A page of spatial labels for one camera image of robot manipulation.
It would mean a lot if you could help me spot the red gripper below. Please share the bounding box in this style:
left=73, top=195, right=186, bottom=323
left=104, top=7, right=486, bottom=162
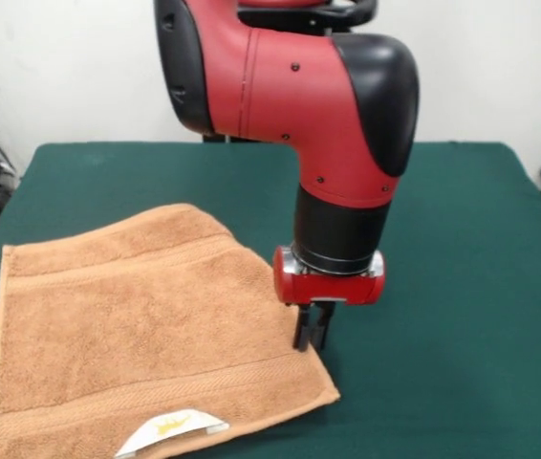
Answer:
left=271, top=245, right=387, bottom=354

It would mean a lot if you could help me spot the tan terry towel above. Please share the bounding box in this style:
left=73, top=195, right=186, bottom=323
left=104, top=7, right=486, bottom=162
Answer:
left=0, top=203, right=341, bottom=459

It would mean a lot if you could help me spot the dark green table cloth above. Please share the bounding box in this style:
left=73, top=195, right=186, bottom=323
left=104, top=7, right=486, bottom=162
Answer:
left=0, top=140, right=541, bottom=459

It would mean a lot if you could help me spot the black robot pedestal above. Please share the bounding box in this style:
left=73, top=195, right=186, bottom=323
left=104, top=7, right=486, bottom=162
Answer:
left=202, top=0, right=379, bottom=144

